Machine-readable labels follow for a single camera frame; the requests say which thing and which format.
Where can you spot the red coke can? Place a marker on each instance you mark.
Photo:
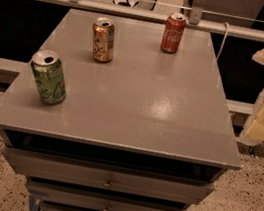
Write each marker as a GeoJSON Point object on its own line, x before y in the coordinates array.
{"type": "Point", "coordinates": [172, 35]}

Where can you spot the grey drawer cabinet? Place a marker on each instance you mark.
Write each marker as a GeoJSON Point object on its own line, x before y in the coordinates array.
{"type": "Point", "coordinates": [148, 131]}

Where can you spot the green soda can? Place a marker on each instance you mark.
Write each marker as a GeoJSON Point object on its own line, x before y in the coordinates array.
{"type": "Point", "coordinates": [48, 74]}

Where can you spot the orange soda can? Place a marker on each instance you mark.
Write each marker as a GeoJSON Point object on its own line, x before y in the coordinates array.
{"type": "Point", "coordinates": [103, 39]}

